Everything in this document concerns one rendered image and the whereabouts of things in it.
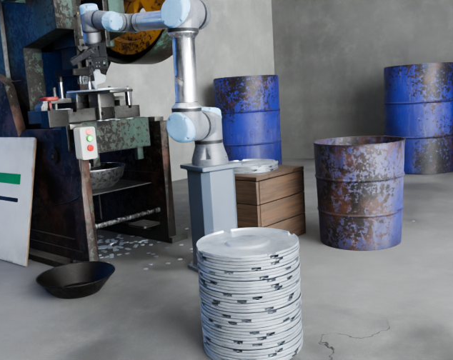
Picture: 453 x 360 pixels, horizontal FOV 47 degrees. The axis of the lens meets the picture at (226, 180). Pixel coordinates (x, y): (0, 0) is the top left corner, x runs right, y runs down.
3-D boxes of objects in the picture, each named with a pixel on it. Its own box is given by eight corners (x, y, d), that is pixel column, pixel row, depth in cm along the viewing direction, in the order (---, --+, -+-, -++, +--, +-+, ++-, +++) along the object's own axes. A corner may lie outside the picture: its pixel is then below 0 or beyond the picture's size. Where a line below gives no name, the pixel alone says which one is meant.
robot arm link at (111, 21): (130, 13, 216) (111, 11, 221) (110, 11, 207) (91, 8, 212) (128, 33, 218) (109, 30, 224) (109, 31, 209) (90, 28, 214)
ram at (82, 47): (109, 67, 251) (103, 3, 246) (83, 67, 240) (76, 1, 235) (88, 70, 262) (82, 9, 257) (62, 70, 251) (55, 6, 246)
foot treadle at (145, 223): (161, 232, 242) (160, 221, 241) (145, 238, 234) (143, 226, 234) (86, 219, 280) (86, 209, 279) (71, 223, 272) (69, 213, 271)
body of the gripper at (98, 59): (107, 71, 226) (104, 43, 220) (87, 72, 225) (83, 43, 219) (108, 66, 233) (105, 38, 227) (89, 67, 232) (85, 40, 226)
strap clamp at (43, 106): (73, 108, 248) (71, 86, 246) (41, 111, 236) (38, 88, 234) (66, 108, 252) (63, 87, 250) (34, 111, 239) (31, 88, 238)
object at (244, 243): (268, 225, 166) (268, 222, 166) (319, 246, 140) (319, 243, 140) (182, 239, 155) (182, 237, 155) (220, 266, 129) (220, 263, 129)
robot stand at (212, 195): (247, 268, 219) (241, 162, 212) (210, 278, 209) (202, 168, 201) (223, 258, 234) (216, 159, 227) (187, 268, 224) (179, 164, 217)
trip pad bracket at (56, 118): (73, 152, 223) (68, 106, 220) (53, 155, 216) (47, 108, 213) (65, 152, 227) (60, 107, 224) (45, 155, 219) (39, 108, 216)
